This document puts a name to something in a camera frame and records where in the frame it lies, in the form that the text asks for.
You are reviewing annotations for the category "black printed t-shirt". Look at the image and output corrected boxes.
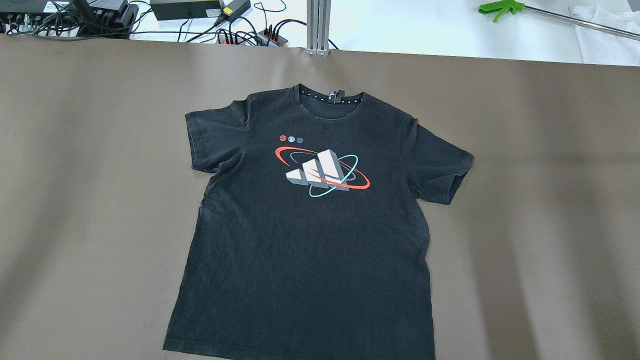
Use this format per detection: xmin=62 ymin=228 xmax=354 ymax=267
xmin=162 ymin=84 xmax=474 ymax=360

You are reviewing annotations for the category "orange grey usb hub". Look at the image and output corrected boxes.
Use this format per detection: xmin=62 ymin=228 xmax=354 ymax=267
xmin=257 ymin=27 xmax=289 ymax=47

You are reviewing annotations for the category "black power adapter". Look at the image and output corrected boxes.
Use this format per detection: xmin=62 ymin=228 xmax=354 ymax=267
xmin=213 ymin=0 xmax=250 ymax=28

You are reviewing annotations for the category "black electronics box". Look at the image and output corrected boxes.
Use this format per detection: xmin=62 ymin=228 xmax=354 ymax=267
xmin=71 ymin=0 xmax=140 ymax=39

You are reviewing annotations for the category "white cloth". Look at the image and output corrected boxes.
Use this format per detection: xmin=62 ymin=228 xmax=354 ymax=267
xmin=569 ymin=5 xmax=640 ymax=67

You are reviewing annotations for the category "aluminium frame post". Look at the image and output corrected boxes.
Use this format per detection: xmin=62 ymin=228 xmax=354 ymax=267
xmin=306 ymin=0 xmax=331 ymax=57

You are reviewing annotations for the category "green handled reach tool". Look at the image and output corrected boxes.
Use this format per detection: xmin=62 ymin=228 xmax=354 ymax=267
xmin=477 ymin=0 xmax=640 ymax=41

